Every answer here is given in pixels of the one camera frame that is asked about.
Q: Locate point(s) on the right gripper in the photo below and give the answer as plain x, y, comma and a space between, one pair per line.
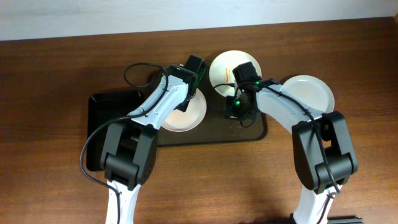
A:
235, 109

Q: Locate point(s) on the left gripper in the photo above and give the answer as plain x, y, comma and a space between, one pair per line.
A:
185, 104

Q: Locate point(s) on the white plate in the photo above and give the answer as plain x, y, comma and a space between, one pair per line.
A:
179, 121

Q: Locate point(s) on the cream plate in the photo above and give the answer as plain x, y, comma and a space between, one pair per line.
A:
221, 70

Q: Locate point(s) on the pale blue plate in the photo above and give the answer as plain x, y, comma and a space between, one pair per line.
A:
312, 91

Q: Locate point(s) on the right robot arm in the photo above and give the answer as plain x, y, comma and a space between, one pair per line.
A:
324, 156

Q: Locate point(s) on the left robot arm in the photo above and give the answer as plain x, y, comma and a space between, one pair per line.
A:
130, 144

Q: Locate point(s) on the brown plastic serving tray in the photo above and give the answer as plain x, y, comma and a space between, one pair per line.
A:
215, 128

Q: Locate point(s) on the black rectangular tray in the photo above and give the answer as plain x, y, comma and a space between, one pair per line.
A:
103, 107

